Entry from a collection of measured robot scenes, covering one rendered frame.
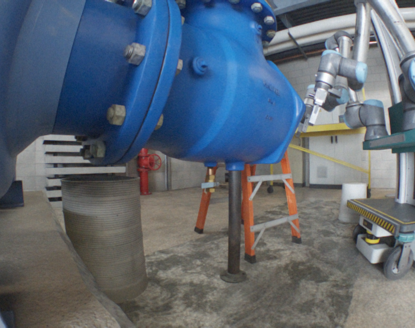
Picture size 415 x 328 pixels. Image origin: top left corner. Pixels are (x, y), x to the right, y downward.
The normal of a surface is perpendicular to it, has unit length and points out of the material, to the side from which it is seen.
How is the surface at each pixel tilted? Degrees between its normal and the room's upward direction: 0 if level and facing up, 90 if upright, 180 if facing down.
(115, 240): 90
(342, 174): 91
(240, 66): 87
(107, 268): 90
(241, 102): 110
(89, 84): 126
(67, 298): 0
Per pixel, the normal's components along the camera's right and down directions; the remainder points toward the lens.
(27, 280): -0.01, -1.00
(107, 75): 0.66, 0.47
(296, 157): -0.67, -0.01
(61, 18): 1.00, 0.02
